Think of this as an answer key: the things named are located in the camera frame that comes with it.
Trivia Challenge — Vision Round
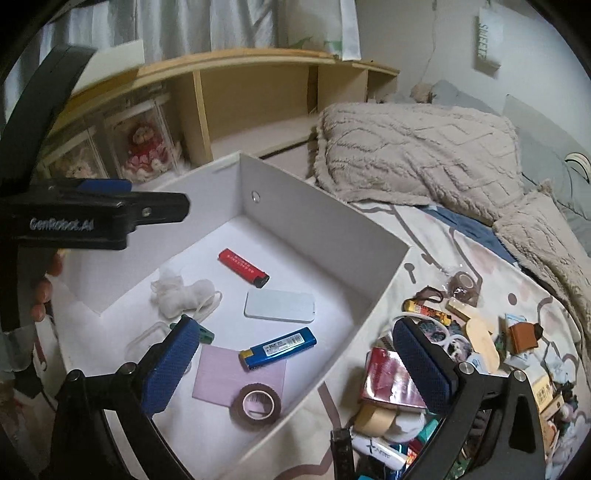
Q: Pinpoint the red cigarette box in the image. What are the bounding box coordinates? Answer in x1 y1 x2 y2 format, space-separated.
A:
360 347 427 412

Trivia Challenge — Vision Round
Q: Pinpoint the person's left hand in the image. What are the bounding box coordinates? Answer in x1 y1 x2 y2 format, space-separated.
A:
30 251 63 323

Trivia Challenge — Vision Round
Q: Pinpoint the green clip with tie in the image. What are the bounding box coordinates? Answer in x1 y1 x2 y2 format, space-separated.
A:
179 291 222 345

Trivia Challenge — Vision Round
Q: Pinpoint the white shoe box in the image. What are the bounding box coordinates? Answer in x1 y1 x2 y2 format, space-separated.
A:
53 153 409 479

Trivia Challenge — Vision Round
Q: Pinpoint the tan tape roll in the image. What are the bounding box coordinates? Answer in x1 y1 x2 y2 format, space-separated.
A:
353 403 398 437

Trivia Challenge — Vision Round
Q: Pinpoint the doll in white dress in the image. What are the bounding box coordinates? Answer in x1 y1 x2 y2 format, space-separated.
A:
54 147 99 179

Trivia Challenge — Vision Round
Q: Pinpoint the white tote bag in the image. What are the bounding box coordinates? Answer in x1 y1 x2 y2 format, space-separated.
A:
283 0 362 61

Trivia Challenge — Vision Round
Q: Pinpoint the hanging white sweet bag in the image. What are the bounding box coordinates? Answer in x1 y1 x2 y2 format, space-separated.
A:
476 4 504 70

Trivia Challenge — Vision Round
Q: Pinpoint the red lighter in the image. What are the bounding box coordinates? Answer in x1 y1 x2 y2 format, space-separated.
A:
218 248 270 289

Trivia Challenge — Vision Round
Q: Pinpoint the white headband hat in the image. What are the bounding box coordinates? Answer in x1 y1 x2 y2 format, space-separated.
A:
565 152 591 183

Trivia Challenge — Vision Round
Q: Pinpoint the blue lighter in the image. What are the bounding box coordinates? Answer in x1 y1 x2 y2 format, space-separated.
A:
238 327 317 370

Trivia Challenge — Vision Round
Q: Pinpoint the beige textured blanket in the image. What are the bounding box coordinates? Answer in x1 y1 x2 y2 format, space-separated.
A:
314 103 590 329

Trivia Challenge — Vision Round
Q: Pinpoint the cartoon print bedsheet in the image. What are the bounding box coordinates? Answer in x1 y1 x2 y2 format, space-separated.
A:
245 203 590 479

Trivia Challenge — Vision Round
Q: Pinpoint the white remote control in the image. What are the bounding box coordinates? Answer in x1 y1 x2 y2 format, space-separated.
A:
243 289 315 323

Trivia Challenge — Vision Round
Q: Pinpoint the doll in red dress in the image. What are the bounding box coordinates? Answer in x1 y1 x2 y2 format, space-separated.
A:
121 123 172 183

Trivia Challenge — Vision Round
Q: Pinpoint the wooden shelf unit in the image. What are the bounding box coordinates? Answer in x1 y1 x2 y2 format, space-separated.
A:
36 48 399 188

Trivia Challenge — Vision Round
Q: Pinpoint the grey curtain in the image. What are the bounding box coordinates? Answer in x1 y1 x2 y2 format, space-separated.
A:
1 0 279 122

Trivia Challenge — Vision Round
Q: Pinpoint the grey duvet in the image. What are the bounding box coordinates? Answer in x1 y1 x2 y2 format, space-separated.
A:
429 80 590 251

